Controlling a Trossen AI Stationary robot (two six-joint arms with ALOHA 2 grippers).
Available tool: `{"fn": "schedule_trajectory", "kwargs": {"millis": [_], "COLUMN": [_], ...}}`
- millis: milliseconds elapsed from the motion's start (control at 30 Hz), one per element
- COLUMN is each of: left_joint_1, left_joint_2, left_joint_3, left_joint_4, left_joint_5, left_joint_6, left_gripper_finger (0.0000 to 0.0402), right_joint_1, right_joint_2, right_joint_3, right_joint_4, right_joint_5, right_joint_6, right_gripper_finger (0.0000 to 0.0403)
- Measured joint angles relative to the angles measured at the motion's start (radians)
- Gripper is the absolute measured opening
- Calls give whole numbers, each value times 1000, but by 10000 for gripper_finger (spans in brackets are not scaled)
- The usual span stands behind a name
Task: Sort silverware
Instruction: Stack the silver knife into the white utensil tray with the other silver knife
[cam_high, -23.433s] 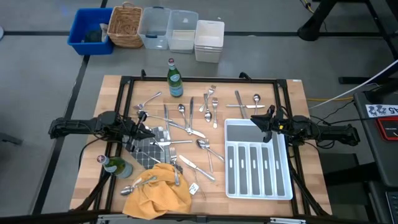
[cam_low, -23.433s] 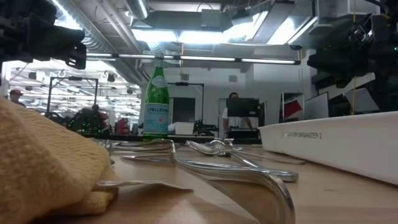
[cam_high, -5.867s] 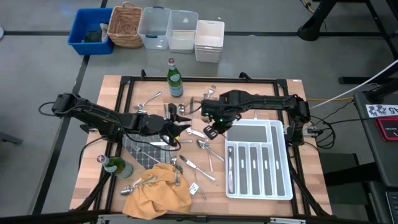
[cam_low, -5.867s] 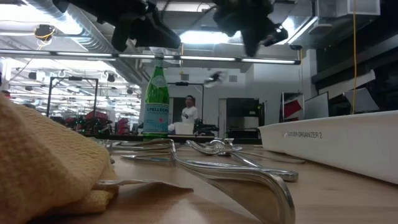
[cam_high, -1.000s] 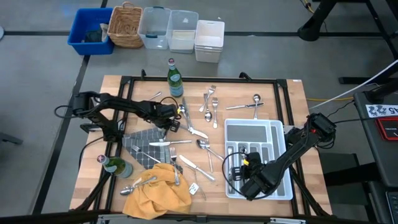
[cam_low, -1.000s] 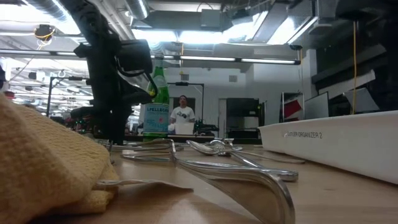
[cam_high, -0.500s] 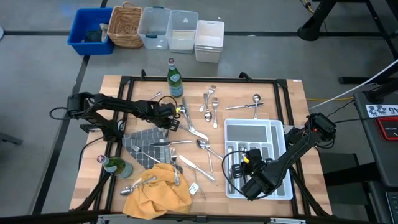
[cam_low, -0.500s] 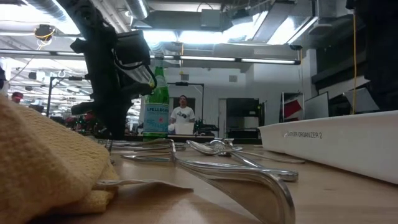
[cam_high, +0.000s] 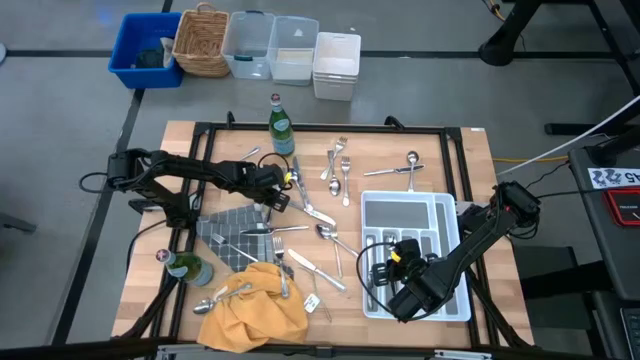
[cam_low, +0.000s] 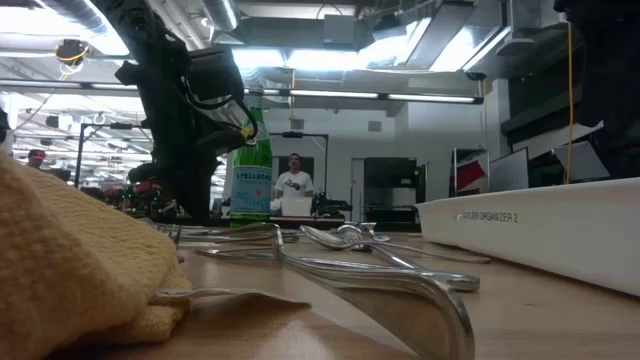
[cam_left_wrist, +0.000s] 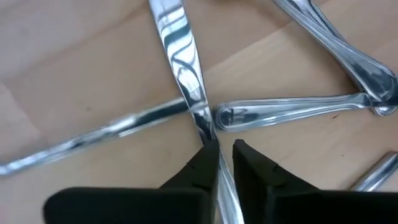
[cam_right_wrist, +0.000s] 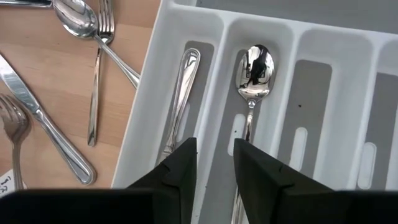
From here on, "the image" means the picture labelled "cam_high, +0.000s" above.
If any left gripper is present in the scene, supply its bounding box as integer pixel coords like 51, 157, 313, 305
238, 162, 292, 227

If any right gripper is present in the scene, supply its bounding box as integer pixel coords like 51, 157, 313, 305
372, 238, 426, 288

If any grey checked cloth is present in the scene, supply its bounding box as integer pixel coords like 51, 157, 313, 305
195, 202, 296, 281

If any white cutlery organizer tray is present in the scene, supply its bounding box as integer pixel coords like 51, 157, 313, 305
359, 189, 473, 323

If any green glass water bottle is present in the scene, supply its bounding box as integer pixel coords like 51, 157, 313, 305
154, 248, 215, 288
268, 92, 296, 157

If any yellow cloth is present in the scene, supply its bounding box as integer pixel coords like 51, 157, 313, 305
196, 261, 310, 354

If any clear plastic bin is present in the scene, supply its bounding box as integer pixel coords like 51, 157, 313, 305
267, 15, 321, 87

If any white plastic bin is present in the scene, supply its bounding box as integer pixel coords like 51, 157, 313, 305
311, 31, 362, 103

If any clear plastic container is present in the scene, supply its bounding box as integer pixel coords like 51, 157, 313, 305
220, 9, 276, 81

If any wicker basket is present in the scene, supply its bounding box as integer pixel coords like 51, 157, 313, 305
171, 1, 232, 79

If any white cloth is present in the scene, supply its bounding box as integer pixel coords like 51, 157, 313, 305
159, 36, 176, 69

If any black bundle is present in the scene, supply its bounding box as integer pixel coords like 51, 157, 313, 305
132, 47, 166, 70

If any black desk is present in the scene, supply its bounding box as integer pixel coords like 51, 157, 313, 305
567, 144, 640, 360

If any blue plastic bin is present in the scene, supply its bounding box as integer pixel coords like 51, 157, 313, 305
108, 11, 185, 90

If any white number sign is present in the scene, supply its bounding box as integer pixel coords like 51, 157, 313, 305
587, 167, 640, 190

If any red device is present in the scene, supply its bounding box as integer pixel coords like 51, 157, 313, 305
602, 186, 640, 228

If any black keyboard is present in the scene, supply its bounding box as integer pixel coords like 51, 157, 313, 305
618, 306, 640, 360

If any grey chair leg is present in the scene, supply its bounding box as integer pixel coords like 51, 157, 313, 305
0, 211, 39, 234

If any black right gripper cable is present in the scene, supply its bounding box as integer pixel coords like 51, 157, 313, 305
355, 241, 401, 324

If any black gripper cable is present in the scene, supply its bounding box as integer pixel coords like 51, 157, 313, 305
355, 241, 401, 324
256, 151, 294, 176

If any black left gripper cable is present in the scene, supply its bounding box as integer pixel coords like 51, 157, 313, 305
256, 151, 294, 176

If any black clamp bracket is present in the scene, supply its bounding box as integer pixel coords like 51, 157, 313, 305
127, 198, 174, 215

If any yellow floor cable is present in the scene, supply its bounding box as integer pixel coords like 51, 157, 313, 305
492, 155, 571, 165

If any black cable loop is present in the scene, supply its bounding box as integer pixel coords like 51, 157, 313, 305
78, 171, 111, 195

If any black desk frame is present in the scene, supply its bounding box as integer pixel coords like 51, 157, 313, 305
477, 0, 640, 137

